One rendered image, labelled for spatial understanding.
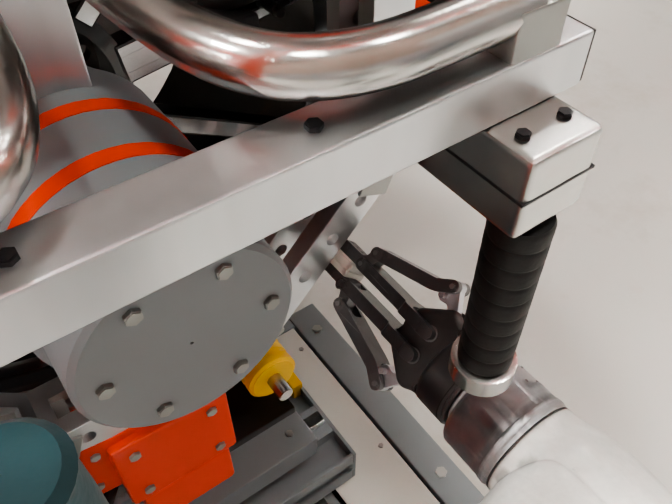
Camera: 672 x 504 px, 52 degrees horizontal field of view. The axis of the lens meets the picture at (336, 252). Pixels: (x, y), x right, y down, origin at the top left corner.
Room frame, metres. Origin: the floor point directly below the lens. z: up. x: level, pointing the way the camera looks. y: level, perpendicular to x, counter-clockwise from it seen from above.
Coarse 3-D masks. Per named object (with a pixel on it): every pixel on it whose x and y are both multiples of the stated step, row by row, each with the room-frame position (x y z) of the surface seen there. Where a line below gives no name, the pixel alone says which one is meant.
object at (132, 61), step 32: (288, 0) 0.54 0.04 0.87; (320, 0) 0.54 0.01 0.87; (96, 32) 0.45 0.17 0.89; (96, 64) 0.48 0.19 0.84; (128, 64) 0.46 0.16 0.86; (160, 64) 0.47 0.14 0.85; (160, 96) 0.67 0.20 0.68; (192, 96) 0.64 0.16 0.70; (224, 96) 0.61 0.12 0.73; (192, 128) 0.48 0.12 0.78; (224, 128) 0.50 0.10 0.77; (32, 352) 0.36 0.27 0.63
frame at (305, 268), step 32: (352, 0) 0.50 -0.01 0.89; (384, 0) 0.47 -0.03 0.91; (384, 192) 0.47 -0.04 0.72; (320, 224) 0.44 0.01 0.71; (352, 224) 0.45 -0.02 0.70; (288, 256) 0.43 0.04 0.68; (320, 256) 0.43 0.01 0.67; (0, 416) 0.29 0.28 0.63; (32, 416) 0.30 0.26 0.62; (64, 416) 0.30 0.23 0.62
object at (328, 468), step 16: (288, 384) 0.61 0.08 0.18; (304, 400) 0.59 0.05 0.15; (304, 416) 0.55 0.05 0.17; (320, 416) 0.55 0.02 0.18; (320, 432) 0.52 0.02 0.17; (336, 432) 0.52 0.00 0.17; (320, 448) 0.51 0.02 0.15; (336, 448) 0.51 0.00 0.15; (304, 464) 0.48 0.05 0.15; (320, 464) 0.48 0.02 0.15; (336, 464) 0.47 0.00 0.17; (352, 464) 0.48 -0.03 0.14; (288, 480) 0.46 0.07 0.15; (304, 480) 0.46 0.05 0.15; (320, 480) 0.45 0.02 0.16; (336, 480) 0.47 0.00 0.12; (256, 496) 0.43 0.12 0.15; (272, 496) 0.43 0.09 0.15; (288, 496) 0.42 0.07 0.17; (304, 496) 0.43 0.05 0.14; (320, 496) 0.45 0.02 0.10
